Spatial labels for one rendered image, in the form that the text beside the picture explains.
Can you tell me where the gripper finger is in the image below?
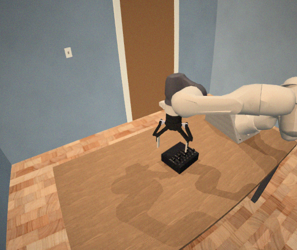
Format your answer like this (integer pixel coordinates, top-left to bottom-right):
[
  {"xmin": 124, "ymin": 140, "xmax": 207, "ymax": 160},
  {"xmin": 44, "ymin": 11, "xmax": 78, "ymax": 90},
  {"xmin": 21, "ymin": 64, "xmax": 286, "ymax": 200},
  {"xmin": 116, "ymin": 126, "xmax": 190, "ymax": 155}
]
[
  {"xmin": 153, "ymin": 119, "xmax": 171, "ymax": 148},
  {"xmin": 174, "ymin": 122, "xmax": 193, "ymax": 152}
]

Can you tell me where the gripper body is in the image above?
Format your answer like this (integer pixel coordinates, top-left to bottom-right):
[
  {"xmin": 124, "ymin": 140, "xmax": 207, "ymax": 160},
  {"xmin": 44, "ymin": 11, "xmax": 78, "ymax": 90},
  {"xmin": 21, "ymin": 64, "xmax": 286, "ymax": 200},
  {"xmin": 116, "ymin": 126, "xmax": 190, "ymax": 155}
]
[{"xmin": 165, "ymin": 114, "xmax": 182, "ymax": 131}]

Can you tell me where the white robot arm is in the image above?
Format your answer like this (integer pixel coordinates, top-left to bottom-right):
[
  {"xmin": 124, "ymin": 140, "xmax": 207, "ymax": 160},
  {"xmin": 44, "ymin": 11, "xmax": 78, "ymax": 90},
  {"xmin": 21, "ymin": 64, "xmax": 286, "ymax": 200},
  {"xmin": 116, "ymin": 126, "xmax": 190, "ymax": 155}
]
[{"xmin": 159, "ymin": 73, "xmax": 297, "ymax": 141}]

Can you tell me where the black lighting desk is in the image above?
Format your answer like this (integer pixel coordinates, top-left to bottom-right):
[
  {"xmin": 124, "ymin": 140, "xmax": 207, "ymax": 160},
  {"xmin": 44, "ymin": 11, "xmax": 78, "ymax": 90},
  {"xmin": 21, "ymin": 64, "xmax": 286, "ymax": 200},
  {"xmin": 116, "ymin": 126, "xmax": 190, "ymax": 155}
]
[{"xmin": 161, "ymin": 142, "xmax": 199, "ymax": 174}]

